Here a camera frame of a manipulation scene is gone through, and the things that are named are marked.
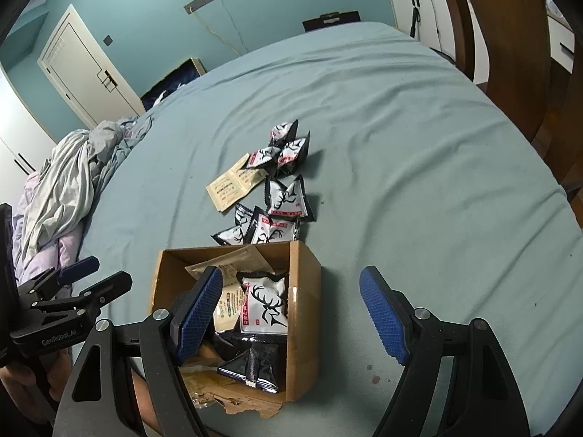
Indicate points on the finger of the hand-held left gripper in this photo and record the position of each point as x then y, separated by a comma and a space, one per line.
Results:
107, 286
79, 267

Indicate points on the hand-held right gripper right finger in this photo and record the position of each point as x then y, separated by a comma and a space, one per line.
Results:
382, 314

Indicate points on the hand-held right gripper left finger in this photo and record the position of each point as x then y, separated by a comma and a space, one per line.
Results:
200, 314

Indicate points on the beige paper sachet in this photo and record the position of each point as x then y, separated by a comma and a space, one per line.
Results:
227, 191
248, 174
227, 259
230, 302

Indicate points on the black foil packet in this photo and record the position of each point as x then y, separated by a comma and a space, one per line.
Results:
257, 368
237, 343

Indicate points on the white deer print packet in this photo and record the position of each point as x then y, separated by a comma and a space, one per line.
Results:
264, 300

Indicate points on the brown cardboard box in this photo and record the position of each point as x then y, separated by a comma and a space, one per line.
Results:
303, 327

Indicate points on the pile of black snack packets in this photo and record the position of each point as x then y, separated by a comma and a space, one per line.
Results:
284, 200

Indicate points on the person's left hand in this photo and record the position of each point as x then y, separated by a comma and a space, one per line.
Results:
20, 387

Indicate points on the lilac quilt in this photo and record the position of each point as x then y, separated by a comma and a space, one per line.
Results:
41, 250

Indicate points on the crumpled grey sheet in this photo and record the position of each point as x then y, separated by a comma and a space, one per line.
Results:
68, 177

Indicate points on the person's bare leg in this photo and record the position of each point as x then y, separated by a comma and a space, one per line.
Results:
145, 398

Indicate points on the white wardrobe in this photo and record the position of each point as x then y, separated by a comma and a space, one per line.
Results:
18, 145

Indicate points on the bed with teal sheet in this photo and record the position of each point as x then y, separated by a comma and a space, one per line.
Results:
410, 168

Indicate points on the cream panelled door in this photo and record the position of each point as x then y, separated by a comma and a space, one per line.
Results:
86, 77

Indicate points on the white cabinet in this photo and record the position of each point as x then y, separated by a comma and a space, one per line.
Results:
432, 9

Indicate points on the white drawer unit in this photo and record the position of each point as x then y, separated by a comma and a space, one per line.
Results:
562, 41

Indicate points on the dark wall switch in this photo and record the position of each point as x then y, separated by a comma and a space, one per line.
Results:
108, 40

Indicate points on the brown wooden frame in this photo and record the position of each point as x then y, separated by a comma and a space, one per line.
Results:
514, 54

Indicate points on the grey wall-mounted strip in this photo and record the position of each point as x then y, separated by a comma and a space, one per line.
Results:
205, 0

